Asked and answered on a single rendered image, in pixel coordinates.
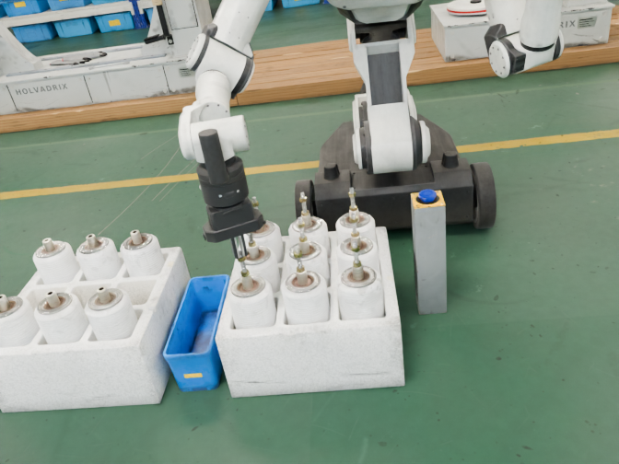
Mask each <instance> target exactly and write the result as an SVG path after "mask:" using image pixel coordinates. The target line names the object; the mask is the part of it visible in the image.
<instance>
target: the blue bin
mask: <svg viewBox="0 0 619 464"><path fill-rule="evenodd" d="M229 282H230V278H229V276H228V275H226V274H220V275H210V276H200V277H193V278H192V279H190V281H189V283H188V285H187V287H186V290H185V293H184V296H183V299H182V301H181V305H180V308H179V310H178V313H177V316H176V319H175V321H174V323H173V326H172V329H171V332H170V334H169V338H168V341H167V344H166V346H165V349H164V352H163V356H164V358H165V360H166V361H168V363H169V366H170V369H171V371H172V373H173V376H174V377H175V379H176V382H177V384H178V386H179V389H180V391H183V392H185V391H198V390H211V389H217V388H218V386H219V383H220V378H221V375H222V371H223V365H222V362H221V358H220V355H219V351H218V349H217V345H216V332H217V329H218V324H219V321H220V318H221V314H222V310H223V306H224V303H225V299H226V296H227V291H228V286H229Z"/></svg>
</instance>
